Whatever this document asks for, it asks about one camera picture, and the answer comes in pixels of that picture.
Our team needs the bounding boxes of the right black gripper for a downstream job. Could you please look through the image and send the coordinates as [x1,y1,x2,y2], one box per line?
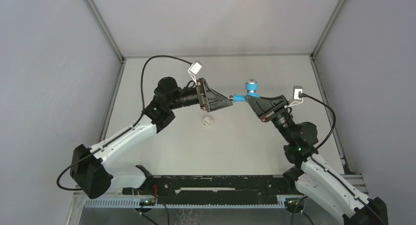
[245,95,294,144]

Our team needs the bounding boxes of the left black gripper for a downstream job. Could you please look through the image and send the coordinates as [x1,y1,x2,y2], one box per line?
[167,78,232,113]

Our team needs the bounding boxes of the blue plastic water faucet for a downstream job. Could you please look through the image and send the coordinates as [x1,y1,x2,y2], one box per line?
[229,79,261,103]

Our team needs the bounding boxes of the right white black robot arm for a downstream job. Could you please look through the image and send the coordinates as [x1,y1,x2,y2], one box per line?
[245,95,389,225]

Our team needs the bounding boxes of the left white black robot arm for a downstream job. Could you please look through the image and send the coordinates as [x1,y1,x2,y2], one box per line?
[70,77,233,199]

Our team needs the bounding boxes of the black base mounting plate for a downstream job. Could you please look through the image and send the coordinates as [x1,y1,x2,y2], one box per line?
[122,171,302,206]

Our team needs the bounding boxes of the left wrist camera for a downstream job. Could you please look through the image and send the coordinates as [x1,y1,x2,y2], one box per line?
[187,61,202,83]

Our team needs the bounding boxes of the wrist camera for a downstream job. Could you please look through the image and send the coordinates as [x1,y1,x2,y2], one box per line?
[288,85,304,107]
[187,61,202,83]

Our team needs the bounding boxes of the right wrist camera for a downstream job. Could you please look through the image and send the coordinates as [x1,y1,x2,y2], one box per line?
[288,85,304,107]

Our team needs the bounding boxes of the right black camera cable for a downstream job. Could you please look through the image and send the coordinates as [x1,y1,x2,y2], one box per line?
[300,93,337,153]

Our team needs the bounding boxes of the black camera cable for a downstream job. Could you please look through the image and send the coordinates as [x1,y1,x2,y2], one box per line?
[300,93,337,153]
[55,55,194,192]

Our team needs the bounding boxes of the left black camera cable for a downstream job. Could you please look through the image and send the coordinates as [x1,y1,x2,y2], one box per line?
[55,55,194,192]

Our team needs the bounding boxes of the aluminium frame rail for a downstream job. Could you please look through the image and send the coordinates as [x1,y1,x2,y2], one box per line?
[73,175,369,198]

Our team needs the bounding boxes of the white slotted cable duct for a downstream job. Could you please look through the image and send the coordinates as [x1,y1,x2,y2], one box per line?
[83,198,287,208]

